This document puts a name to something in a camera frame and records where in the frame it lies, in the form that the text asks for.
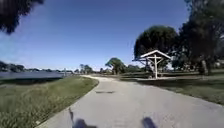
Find blue lake water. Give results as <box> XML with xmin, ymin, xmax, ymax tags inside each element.
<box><xmin>0</xmin><ymin>71</ymin><xmax>74</xmax><ymax>80</ymax></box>

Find large tall dark tree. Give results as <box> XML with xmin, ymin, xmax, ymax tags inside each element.
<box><xmin>176</xmin><ymin>0</ymin><xmax>224</xmax><ymax>76</ymax></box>

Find distant tree line across water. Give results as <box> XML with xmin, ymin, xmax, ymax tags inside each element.
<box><xmin>0</xmin><ymin>60</ymin><xmax>74</xmax><ymax>73</ymax></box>

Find small distant trees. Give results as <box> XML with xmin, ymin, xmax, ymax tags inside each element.
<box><xmin>79</xmin><ymin>63</ymin><xmax>94</xmax><ymax>75</ymax></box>

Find grass verge beside water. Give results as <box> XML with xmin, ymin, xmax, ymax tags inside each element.
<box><xmin>0</xmin><ymin>76</ymin><xmax>100</xmax><ymax>128</ymax></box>

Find distant spreading tree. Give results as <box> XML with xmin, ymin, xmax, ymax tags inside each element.
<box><xmin>104</xmin><ymin>57</ymin><xmax>127</xmax><ymax>75</ymax></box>

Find white roofed shelter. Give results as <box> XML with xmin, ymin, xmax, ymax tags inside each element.
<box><xmin>132</xmin><ymin>49</ymin><xmax>172</xmax><ymax>80</ymax></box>

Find pale concrete path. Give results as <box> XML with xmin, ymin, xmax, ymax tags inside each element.
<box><xmin>34</xmin><ymin>74</ymin><xmax>224</xmax><ymax>128</ymax></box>

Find dark overhanging tree foliage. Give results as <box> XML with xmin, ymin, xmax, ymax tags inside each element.
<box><xmin>0</xmin><ymin>0</ymin><xmax>45</xmax><ymax>35</ymax></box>

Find round dark tree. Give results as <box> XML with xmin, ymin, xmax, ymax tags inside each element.
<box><xmin>133</xmin><ymin>25</ymin><xmax>179</xmax><ymax>73</ymax></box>

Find grass field with trees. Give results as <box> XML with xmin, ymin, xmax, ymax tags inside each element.
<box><xmin>94</xmin><ymin>68</ymin><xmax>224</xmax><ymax>107</ymax></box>

